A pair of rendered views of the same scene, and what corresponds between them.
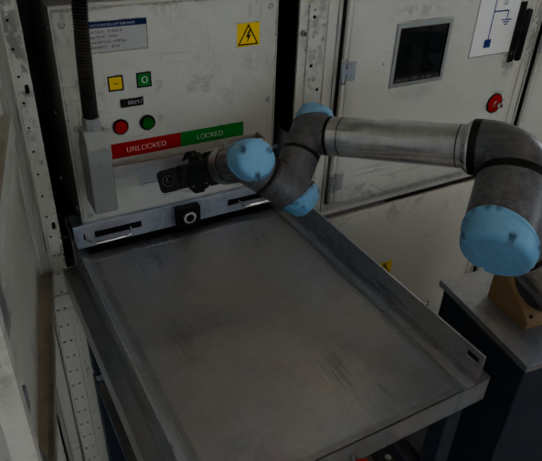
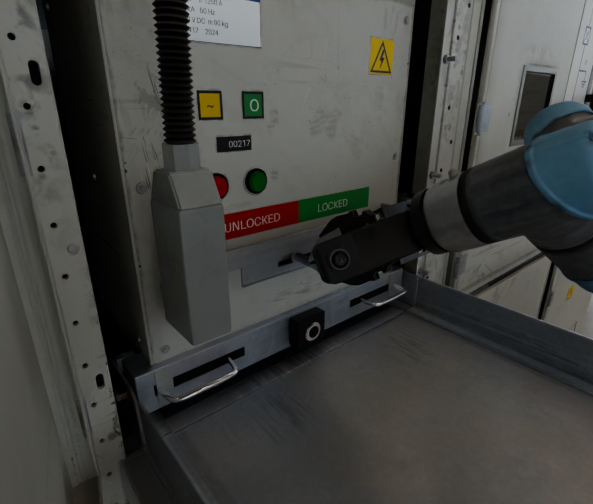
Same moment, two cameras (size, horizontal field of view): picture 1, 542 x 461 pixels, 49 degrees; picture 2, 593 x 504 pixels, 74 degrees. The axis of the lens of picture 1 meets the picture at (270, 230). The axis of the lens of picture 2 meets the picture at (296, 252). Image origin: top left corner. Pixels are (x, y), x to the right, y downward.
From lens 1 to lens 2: 0.85 m
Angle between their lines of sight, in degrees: 15
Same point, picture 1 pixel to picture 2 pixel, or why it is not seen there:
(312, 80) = (448, 127)
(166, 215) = (278, 332)
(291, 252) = (471, 363)
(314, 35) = (455, 64)
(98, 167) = (200, 246)
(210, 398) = not seen: outside the picture
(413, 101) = not seen: hidden behind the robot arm
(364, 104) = not seen: hidden behind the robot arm
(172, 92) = (290, 133)
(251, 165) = not seen: outside the picture
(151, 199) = (256, 310)
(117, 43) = (214, 28)
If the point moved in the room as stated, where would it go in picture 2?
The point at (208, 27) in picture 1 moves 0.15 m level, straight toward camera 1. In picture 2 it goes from (339, 34) to (393, 12)
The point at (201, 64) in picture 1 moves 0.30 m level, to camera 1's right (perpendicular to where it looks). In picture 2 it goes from (328, 92) to (515, 93)
